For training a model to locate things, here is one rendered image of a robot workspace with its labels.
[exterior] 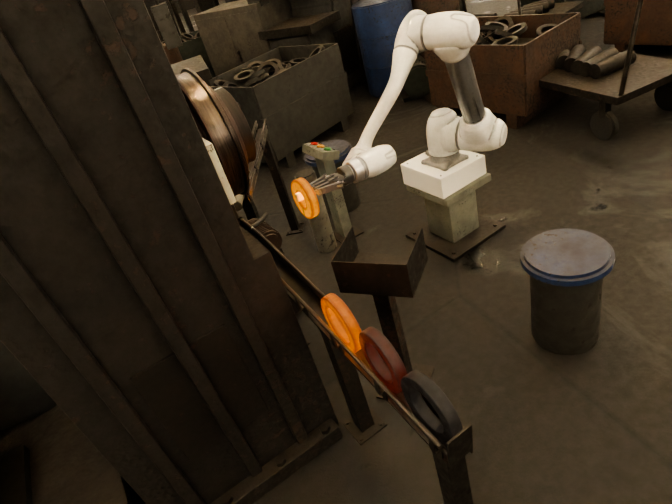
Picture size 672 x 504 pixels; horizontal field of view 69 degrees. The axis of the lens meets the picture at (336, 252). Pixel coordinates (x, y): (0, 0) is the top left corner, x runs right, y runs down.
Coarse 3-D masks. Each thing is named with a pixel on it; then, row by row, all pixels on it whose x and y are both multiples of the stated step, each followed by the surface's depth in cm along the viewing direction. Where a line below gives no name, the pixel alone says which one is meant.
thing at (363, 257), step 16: (352, 240) 177; (416, 240) 160; (336, 256) 166; (352, 256) 178; (368, 256) 180; (384, 256) 178; (400, 256) 176; (416, 256) 160; (336, 272) 165; (352, 272) 162; (368, 272) 159; (384, 272) 156; (400, 272) 154; (416, 272) 161; (352, 288) 167; (368, 288) 164; (384, 288) 161; (400, 288) 158; (416, 288) 161; (384, 304) 176; (384, 320) 182; (400, 320) 186; (400, 336) 187; (400, 352) 190; (416, 368) 208; (432, 368) 206
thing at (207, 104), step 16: (192, 80) 156; (192, 96) 152; (208, 96) 153; (208, 112) 152; (224, 128) 154; (224, 144) 155; (224, 160) 157; (240, 160) 160; (240, 176) 164; (240, 192) 175
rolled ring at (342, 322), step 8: (328, 296) 139; (336, 296) 137; (328, 304) 138; (336, 304) 135; (344, 304) 134; (328, 312) 145; (336, 312) 135; (344, 312) 133; (328, 320) 147; (336, 320) 147; (344, 320) 132; (352, 320) 133; (336, 328) 147; (344, 328) 147; (352, 328) 133; (360, 328) 134; (344, 336) 145; (352, 336) 133; (352, 344) 136
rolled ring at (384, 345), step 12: (360, 336) 131; (372, 336) 124; (384, 336) 123; (372, 348) 134; (384, 348) 121; (372, 360) 134; (384, 360) 122; (396, 360) 120; (384, 372) 133; (396, 372) 120; (396, 384) 123
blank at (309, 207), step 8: (296, 184) 177; (304, 184) 174; (296, 192) 181; (304, 192) 174; (312, 192) 174; (304, 200) 184; (312, 200) 174; (304, 208) 182; (312, 208) 175; (312, 216) 179
